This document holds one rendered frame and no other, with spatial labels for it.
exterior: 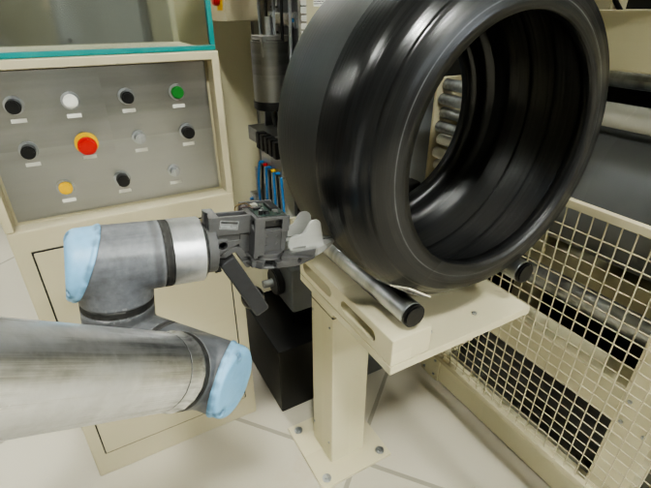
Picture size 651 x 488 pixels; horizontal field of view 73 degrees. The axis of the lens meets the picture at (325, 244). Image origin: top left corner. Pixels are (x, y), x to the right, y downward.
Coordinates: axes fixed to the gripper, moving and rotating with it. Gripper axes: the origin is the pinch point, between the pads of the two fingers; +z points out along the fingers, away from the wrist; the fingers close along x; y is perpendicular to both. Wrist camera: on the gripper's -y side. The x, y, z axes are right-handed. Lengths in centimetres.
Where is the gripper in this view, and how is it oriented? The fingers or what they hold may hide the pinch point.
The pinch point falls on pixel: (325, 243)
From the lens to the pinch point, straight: 71.5
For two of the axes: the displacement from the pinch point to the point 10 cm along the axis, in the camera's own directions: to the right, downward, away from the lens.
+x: -4.9, -4.1, 7.7
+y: 1.1, -9.0, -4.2
